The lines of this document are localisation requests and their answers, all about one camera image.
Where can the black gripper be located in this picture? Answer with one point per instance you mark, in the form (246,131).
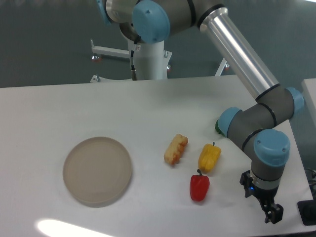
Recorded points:
(265,192)

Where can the red bell pepper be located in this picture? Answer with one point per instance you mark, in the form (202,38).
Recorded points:
(199,186)

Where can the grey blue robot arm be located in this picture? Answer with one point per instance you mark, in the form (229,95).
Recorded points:
(147,24)

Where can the yellow bell pepper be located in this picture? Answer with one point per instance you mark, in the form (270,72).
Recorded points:
(208,157)

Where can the green bell pepper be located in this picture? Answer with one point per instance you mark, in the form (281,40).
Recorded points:
(218,130)

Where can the black box at edge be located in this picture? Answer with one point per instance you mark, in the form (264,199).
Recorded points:
(307,210)

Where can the orange corn cob toy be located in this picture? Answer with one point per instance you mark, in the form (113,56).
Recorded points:
(175,149)

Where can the beige round plate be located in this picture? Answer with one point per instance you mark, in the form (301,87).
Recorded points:
(97,171)

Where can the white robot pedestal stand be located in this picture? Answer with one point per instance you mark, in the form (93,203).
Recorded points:
(151,61)

